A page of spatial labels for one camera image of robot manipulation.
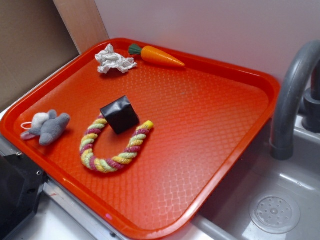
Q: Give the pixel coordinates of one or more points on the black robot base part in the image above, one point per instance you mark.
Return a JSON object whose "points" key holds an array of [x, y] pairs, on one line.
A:
{"points": [[21, 185]]}

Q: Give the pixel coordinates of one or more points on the crumpled white paper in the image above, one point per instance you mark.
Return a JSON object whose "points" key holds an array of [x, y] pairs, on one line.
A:
{"points": [[108, 60]]}

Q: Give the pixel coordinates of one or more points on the orange plastic tray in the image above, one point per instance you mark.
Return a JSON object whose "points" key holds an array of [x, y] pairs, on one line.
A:
{"points": [[205, 115]]}

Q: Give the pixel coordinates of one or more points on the black cube block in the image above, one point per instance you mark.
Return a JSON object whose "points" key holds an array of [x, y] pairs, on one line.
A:
{"points": [[120, 115]]}

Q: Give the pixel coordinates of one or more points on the orange toy carrot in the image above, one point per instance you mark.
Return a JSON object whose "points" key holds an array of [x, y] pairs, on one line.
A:
{"points": [[156, 56]]}

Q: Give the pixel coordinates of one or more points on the grey plush mouse toy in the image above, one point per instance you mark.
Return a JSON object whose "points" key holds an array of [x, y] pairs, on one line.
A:
{"points": [[48, 126]]}

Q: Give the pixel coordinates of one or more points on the grey toy faucet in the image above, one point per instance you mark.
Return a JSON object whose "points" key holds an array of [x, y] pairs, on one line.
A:
{"points": [[291, 99]]}

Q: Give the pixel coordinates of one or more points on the wooden board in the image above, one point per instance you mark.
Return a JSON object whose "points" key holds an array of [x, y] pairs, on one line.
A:
{"points": [[83, 22]]}

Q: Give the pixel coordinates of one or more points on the grey toy sink basin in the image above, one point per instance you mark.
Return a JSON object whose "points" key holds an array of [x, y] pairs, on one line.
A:
{"points": [[225, 215]]}

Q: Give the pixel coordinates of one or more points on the round sink drain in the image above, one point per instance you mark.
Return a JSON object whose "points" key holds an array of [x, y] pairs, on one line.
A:
{"points": [[274, 212]]}

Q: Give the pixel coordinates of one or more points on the brown cardboard panel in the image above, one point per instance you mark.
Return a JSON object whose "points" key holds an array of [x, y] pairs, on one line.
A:
{"points": [[34, 43]]}

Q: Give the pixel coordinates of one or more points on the multicolour rope toy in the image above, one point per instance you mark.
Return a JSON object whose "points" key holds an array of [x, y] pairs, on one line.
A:
{"points": [[118, 162]]}

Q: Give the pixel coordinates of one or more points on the dark faucet handle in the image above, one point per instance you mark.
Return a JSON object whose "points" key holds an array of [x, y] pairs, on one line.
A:
{"points": [[311, 100]]}

